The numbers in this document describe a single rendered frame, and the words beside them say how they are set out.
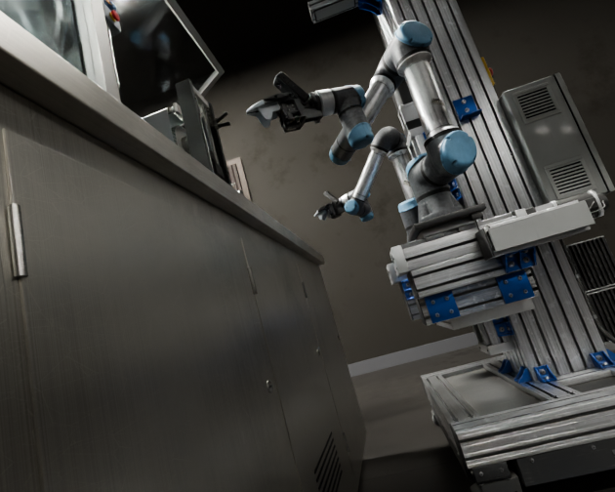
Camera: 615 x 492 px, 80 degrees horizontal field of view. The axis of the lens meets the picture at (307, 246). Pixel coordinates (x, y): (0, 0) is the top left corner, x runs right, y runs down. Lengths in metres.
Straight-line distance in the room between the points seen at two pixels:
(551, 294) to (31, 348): 1.45
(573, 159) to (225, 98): 4.09
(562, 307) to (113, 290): 1.40
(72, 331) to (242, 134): 4.39
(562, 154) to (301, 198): 3.03
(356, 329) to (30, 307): 3.71
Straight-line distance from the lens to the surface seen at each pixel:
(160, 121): 1.41
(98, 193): 0.43
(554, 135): 1.62
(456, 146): 1.21
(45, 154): 0.40
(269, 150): 4.48
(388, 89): 1.45
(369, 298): 3.93
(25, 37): 0.42
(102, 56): 0.67
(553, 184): 1.55
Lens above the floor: 0.60
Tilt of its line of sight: 12 degrees up
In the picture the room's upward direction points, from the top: 16 degrees counter-clockwise
